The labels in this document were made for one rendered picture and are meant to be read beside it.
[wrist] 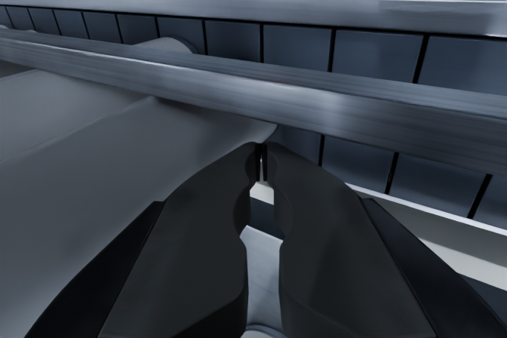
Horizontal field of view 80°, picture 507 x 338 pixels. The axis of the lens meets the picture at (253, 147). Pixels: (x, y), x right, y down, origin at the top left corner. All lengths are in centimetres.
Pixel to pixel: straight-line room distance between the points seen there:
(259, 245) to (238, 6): 18
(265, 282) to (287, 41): 21
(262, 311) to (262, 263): 7
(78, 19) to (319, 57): 19
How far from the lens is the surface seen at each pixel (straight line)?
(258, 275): 29
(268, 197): 17
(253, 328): 36
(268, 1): 17
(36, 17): 34
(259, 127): 15
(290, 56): 17
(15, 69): 26
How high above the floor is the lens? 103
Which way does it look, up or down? 47 degrees down
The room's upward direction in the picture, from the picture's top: 132 degrees counter-clockwise
